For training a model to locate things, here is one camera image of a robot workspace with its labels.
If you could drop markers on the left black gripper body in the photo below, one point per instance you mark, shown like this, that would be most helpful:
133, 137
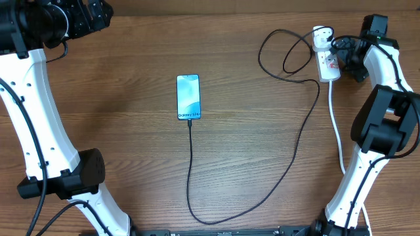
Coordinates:
80, 23

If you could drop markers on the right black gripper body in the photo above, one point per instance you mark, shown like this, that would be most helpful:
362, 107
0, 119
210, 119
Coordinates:
344, 50

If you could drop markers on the blue Galaxy smartphone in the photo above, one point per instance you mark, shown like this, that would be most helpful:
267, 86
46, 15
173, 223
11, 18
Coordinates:
188, 97

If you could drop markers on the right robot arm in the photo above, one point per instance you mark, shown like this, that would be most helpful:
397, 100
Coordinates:
382, 127

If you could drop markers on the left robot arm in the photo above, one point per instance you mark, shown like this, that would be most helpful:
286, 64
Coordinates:
53, 165

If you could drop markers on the white charger plug adapter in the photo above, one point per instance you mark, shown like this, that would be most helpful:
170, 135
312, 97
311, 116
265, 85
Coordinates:
321, 40

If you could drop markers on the white power strip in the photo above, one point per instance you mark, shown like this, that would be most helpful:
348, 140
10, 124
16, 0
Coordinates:
327, 63

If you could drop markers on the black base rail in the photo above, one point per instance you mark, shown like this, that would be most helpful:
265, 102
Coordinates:
256, 232

